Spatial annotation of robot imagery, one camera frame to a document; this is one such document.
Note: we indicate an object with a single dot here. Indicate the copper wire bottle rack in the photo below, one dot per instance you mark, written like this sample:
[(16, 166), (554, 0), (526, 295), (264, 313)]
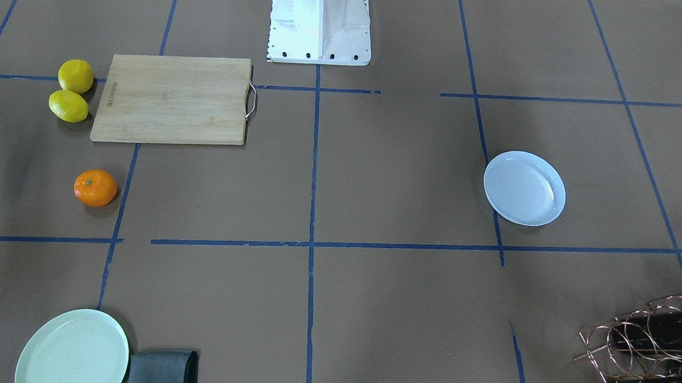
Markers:
[(614, 364)]

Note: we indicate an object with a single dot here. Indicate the light green plate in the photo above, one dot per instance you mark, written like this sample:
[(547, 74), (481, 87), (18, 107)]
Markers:
[(79, 346)]

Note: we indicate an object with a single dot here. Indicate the yellow lemon upper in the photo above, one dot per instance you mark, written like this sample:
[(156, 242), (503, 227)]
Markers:
[(76, 76)]

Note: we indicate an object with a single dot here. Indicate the light blue plate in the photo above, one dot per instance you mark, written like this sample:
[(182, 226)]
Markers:
[(524, 188)]

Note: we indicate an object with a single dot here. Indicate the dark grey folded cloth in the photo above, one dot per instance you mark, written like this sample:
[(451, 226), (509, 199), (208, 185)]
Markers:
[(164, 366)]

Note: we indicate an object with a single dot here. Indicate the yellow lemon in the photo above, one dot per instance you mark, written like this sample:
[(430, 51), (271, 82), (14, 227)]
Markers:
[(68, 106), (76, 76)]

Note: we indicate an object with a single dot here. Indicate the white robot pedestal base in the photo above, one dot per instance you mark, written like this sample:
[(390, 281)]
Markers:
[(322, 32)]

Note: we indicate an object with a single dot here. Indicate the orange fruit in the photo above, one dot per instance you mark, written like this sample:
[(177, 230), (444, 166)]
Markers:
[(95, 188)]

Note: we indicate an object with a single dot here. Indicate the yellow lemon lower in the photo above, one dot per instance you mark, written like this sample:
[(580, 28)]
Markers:
[(68, 106)]

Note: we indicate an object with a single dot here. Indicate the wooden cutting board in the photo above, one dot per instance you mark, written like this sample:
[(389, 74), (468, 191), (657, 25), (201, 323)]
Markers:
[(163, 99)]

